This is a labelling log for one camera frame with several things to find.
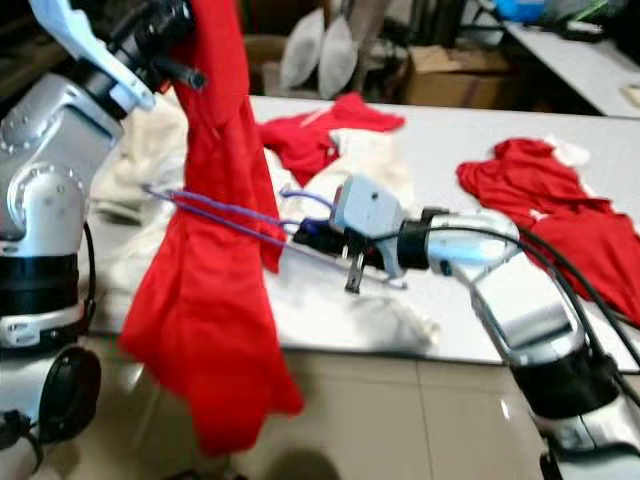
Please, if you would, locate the white work table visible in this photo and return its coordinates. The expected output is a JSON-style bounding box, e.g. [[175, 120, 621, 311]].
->
[[85, 95, 640, 376]]

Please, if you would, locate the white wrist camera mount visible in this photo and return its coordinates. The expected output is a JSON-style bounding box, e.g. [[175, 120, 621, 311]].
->
[[28, 0, 161, 113], [332, 175, 403, 279]]

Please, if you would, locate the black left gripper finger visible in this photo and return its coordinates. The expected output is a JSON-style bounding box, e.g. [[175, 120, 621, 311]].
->
[[160, 58, 213, 87]]

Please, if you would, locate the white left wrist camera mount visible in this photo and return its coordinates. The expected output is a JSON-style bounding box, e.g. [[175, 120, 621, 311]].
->
[[28, 0, 161, 113]]

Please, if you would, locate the open cardboard box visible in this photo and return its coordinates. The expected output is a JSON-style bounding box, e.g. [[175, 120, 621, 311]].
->
[[400, 45, 511, 109]]

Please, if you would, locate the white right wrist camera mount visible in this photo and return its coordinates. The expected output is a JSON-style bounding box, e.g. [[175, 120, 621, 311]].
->
[[332, 175, 403, 279]]

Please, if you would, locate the white t-shirt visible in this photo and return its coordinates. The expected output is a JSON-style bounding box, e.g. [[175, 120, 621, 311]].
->
[[95, 115, 191, 291]]

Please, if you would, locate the blue plastic item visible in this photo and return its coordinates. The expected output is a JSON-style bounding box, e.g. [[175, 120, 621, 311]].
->
[[495, 0, 556, 23]]

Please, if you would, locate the red t-shirt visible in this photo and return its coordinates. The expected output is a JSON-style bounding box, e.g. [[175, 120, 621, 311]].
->
[[118, 0, 306, 459], [258, 92, 407, 186], [455, 137, 640, 326]]

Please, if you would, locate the purple plastic hanger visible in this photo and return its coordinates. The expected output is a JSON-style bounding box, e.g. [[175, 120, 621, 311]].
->
[[143, 184, 406, 291]]

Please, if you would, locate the grey side table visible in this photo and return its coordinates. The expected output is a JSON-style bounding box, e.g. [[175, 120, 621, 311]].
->
[[500, 15, 640, 119]]

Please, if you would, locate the cream t-shirt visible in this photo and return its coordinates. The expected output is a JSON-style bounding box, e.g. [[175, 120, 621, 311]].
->
[[285, 128, 416, 226]]

